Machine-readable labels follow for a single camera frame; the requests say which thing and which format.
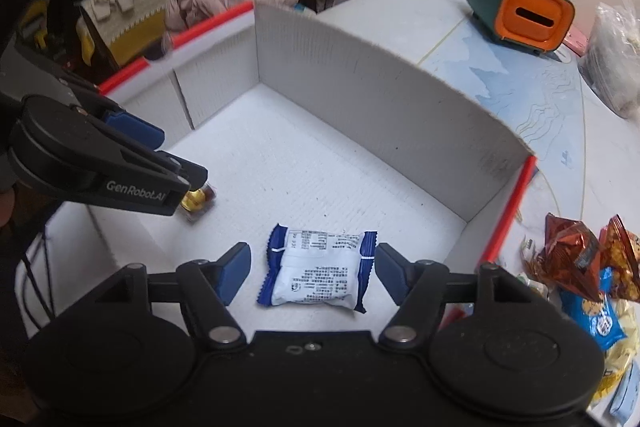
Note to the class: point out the white cardboard box red edge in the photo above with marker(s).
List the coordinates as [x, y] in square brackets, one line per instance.
[325, 157]

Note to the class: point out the white and blue snack packet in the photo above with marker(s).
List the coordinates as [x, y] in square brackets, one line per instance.
[315, 272]

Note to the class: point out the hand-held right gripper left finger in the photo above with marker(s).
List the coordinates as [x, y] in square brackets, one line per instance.
[235, 271]

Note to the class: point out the light blue snack packet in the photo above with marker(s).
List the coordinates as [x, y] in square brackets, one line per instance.
[626, 396]

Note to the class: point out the gold candy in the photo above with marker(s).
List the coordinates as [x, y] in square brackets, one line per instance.
[198, 201]

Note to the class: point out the orange-brown foil snack bag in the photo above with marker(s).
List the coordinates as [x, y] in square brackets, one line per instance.
[570, 257]

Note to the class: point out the cream knitted cloth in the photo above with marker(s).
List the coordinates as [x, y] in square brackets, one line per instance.
[130, 24]

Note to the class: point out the cream yellow snack packet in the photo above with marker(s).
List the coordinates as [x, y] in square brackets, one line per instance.
[622, 352]

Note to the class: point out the clear plastic bag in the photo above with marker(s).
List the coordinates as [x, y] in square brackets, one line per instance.
[615, 57]

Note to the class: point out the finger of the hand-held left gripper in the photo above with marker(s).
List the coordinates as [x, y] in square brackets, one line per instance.
[135, 129]
[145, 187]

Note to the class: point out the red and yellow snack bag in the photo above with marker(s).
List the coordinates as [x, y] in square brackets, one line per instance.
[625, 257]

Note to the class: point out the green orange pen holder box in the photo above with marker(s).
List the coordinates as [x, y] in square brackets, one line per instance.
[525, 14]

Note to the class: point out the pink folder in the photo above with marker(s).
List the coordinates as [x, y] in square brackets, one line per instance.
[577, 42]

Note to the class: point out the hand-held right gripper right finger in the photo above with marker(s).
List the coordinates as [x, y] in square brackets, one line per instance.
[392, 274]

